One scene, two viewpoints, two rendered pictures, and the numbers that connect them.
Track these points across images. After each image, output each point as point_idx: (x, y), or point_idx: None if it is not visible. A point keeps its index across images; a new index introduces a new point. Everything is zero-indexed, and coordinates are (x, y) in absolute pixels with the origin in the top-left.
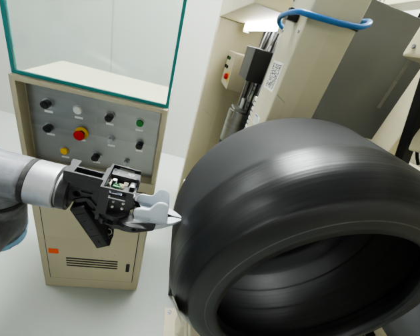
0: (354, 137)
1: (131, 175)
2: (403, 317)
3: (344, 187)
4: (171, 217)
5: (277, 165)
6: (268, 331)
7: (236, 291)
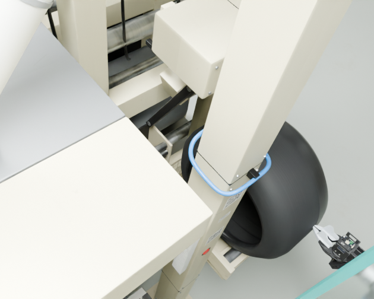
0: (275, 141)
1: (342, 243)
2: (159, 124)
3: (311, 148)
4: (319, 228)
5: (316, 172)
6: (243, 196)
7: (236, 221)
